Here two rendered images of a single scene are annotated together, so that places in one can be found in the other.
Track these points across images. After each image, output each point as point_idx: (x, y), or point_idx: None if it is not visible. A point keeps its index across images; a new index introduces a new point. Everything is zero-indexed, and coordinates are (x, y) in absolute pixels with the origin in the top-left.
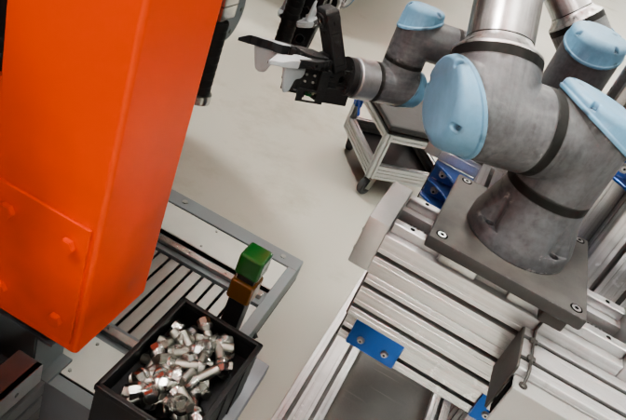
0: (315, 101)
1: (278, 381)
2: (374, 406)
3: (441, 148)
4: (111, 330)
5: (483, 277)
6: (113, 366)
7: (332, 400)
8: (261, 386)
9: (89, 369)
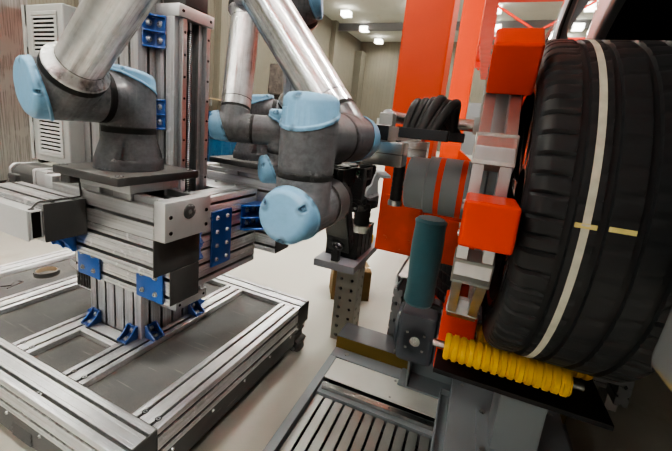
0: None
1: (251, 424)
2: (221, 329)
3: None
4: (386, 407)
5: None
6: (373, 385)
7: (253, 323)
8: (267, 418)
9: (385, 382)
